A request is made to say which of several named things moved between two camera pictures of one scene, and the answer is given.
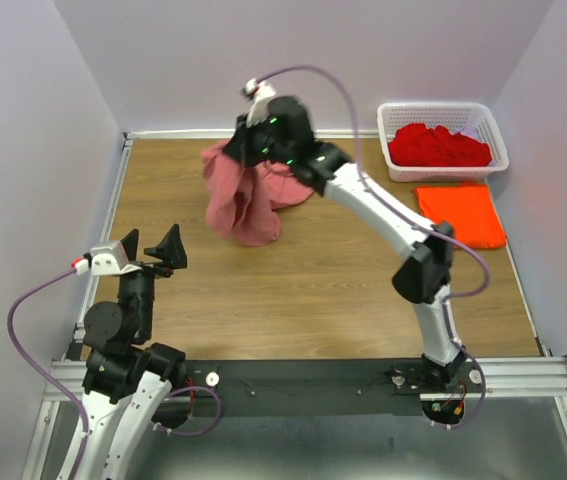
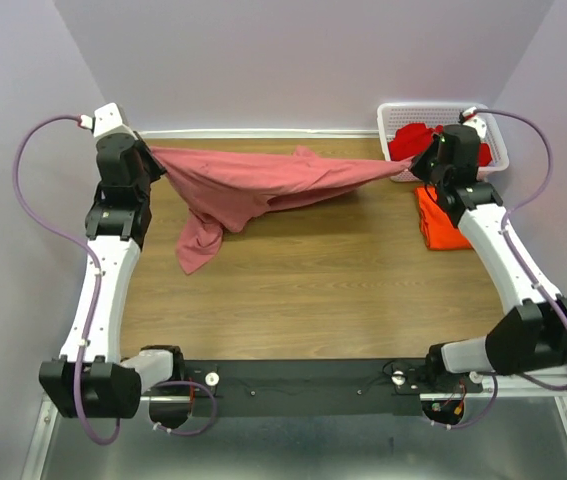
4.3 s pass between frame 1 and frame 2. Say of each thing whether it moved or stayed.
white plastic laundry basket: stayed
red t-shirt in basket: stayed
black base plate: stayed
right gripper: moved
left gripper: moved
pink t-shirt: moved
